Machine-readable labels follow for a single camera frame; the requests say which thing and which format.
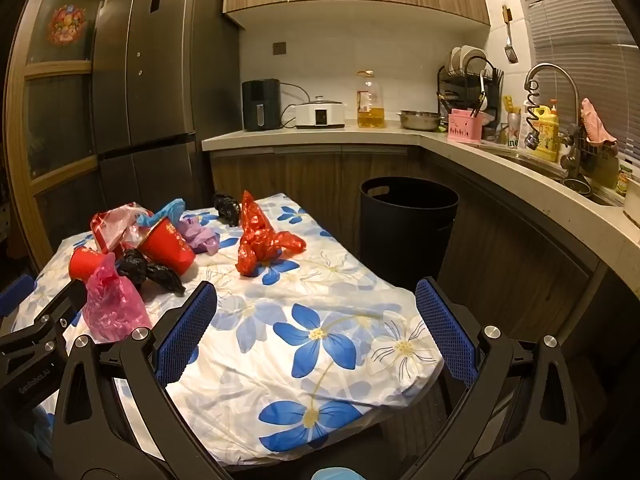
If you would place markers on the large red paper cup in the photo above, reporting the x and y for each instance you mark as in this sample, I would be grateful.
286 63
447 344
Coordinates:
167 247

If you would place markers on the red round door sticker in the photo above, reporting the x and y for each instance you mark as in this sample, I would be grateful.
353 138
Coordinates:
67 24

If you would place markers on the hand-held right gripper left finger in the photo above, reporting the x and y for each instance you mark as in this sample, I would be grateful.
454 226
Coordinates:
187 330

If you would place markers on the person's right hand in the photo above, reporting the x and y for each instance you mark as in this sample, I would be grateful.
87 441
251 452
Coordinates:
337 475

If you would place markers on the blue floral cloth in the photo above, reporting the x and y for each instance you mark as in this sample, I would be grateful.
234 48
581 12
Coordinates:
300 340

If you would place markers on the purple plastic bag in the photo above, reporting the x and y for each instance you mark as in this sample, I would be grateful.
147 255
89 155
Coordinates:
197 232

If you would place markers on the grey window blinds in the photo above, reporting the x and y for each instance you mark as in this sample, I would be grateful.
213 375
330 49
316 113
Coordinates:
585 25

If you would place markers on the blue plastic bag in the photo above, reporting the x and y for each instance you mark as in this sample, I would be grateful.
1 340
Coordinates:
165 210

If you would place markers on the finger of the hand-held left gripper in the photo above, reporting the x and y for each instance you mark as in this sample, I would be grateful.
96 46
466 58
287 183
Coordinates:
14 294
62 302

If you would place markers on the black dish rack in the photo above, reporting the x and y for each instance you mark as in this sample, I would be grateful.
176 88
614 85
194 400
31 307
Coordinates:
495 95

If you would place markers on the pink plastic bag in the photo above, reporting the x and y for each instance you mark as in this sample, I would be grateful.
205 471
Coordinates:
112 305

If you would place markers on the pink utensil holder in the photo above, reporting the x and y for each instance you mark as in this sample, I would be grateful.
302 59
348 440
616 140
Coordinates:
465 127

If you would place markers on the hanging metal spatula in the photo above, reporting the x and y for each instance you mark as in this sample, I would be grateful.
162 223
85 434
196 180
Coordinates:
510 52

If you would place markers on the silver beer can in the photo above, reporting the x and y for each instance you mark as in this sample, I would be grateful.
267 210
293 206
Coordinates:
513 132

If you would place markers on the wooden glass door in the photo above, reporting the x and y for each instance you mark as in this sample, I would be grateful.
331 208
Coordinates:
60 125

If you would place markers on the cooking oil bottle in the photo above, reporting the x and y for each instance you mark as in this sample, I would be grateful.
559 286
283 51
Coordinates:
370 107

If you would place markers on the steel bowl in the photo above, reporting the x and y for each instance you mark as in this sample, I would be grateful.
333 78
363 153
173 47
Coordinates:
420 121

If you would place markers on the yellow detergent bottle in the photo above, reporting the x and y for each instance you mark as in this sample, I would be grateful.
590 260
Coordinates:
547 135

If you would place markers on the dark grey refrigerator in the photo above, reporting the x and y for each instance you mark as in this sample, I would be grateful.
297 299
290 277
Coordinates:
165 85

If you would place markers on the small red paper cup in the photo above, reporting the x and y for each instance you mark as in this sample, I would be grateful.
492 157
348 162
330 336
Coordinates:
82 264

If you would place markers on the red patterned plastic bag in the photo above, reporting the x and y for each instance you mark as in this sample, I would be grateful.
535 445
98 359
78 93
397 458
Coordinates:
255 240

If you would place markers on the dark wall outlet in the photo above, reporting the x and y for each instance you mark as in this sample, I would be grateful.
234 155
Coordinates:
279 48

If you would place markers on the white pump bottle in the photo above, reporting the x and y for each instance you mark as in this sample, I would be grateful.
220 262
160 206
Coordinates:
526 115

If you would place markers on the steel kitchen sink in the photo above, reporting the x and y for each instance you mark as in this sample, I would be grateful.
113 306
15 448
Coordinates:
530 162

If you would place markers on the black trash bin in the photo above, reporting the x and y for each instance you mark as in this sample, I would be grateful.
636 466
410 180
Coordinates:
405 230

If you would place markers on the row of white plates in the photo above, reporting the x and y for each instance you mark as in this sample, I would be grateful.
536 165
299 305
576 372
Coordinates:
465 57

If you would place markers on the black plastic bag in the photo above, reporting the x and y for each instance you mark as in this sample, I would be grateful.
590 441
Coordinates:
164 278
131 266
227 208

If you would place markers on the small jar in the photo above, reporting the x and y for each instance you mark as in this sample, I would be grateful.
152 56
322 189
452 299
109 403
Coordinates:
625 177

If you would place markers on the yellow dish brush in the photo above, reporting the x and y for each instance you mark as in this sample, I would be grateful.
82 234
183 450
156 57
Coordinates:
510 104

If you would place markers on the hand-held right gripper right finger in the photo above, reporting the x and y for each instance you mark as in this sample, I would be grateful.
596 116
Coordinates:
447 330

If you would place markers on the white electric cooker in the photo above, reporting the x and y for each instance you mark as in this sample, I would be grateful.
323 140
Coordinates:
320 114

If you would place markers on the steel kitchen faucet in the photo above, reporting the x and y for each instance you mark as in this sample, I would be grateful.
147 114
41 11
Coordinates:
550 66

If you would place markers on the pink dishcloth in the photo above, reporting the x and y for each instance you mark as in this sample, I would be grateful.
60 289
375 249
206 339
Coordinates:
595 122

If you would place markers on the black air fryer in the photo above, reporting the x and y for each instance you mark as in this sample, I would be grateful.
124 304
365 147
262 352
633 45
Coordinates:
260 105

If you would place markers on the translucent red white plastic bag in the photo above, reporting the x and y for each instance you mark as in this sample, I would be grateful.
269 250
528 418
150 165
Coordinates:
112 225

